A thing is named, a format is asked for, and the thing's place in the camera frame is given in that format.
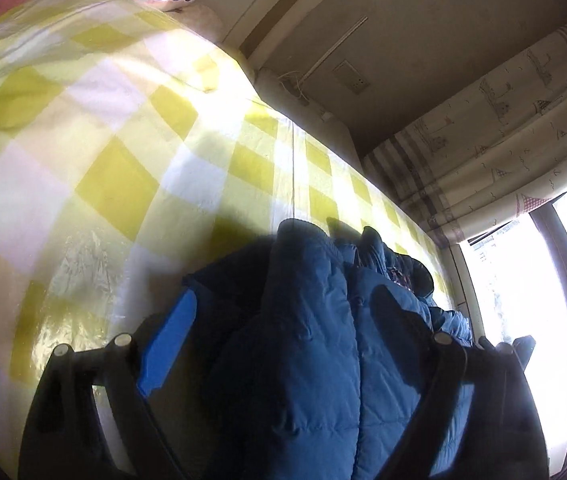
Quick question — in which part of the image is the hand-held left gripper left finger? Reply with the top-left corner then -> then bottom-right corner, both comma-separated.
20,287 -> 199,480

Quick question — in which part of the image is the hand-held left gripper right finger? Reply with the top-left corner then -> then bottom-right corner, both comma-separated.
366,287 -> 550,480

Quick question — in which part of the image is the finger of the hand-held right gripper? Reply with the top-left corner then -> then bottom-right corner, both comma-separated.
512,335 -> 537,370

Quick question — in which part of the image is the blue quilted jacket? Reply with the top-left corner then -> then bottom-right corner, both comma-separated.
182,217 -> 475,480

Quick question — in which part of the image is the dark framed window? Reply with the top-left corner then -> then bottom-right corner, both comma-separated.
457,157 -> 567,480

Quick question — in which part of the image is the yellow white checked quilt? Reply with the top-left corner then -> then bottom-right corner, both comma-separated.
0,0 -> 458,480

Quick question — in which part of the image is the cream printed curtain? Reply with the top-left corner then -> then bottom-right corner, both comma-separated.
362,15 -> 567,250

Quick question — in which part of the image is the thin wooden rod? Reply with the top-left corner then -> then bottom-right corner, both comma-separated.
302,15 -> 369,87

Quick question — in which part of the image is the pale pink pillow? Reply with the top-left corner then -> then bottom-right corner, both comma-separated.
162,2 -> 226,43

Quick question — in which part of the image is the white wooden bed headboard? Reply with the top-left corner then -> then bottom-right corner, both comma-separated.
33,0 -> 348,70

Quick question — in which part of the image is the wall socket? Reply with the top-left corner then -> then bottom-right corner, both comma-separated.
332,59 -> 370,95

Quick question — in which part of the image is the white cable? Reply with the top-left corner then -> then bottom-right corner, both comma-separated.
277,71 -> 311,107

